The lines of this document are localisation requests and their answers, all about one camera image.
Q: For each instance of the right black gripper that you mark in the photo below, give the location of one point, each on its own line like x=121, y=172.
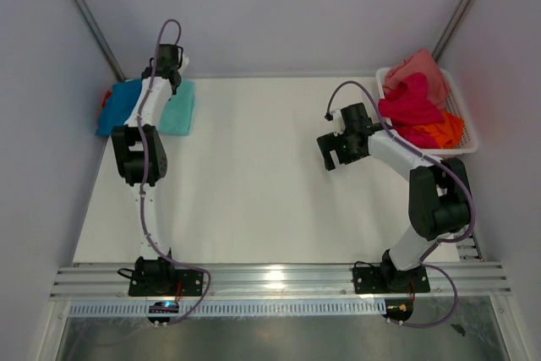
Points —
x=328, y=143

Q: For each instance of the teal t shirt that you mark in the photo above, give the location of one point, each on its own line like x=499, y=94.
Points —
x=176, y=118

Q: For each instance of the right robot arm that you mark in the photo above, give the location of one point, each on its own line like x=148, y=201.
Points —
x=438, y=191

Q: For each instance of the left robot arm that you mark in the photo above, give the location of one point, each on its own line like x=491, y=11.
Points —
x=142, y=162

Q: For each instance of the blue folded t shirt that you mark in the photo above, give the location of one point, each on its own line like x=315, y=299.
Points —
x=119, y=106

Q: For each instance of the red folded t shirt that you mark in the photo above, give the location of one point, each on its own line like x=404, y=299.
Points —
x=105, y=99

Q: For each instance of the magenta t shirt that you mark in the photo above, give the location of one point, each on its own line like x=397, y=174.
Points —
x=408, y=106

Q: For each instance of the orange t shirt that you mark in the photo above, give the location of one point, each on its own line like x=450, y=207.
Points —
x=447, y=134

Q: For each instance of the salmon pink t shirt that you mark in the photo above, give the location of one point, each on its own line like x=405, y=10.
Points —
x=421, y=62

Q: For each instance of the right black controller board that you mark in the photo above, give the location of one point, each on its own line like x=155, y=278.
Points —
x=398, y=310

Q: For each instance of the black controller board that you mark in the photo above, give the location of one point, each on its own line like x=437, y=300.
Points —
x=398, y=310
x=162, y=312

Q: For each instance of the left black controller board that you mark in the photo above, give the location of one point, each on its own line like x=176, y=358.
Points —
x=162, y=312

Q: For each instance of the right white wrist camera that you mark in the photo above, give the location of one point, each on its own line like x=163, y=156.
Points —
x=335, y=117

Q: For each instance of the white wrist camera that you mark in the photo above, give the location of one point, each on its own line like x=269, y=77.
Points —
x=335, y=117
x=183, y=63

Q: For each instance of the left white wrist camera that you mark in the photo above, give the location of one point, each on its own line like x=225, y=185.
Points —
x=183, y=63

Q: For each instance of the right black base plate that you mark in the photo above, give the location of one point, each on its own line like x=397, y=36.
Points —
x=367, y=280

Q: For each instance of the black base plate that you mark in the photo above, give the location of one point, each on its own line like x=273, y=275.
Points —
x=181, y=283
x=367, y=280

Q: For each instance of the white slotted cable duct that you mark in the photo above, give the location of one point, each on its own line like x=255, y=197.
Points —
x=232, y=308

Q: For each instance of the left corner frame post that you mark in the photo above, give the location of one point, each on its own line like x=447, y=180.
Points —
x=99, y=39

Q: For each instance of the corner frame post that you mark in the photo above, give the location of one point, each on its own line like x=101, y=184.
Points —
x=459, y=13
x=99, y=39

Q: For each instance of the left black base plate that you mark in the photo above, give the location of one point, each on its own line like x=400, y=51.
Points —
x=181, y=283

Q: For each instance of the aluminium front rail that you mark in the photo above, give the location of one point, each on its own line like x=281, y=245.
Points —
x=235, y=281

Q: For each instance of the right corner frame post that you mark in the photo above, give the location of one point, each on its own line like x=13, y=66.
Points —
x=459, y=13

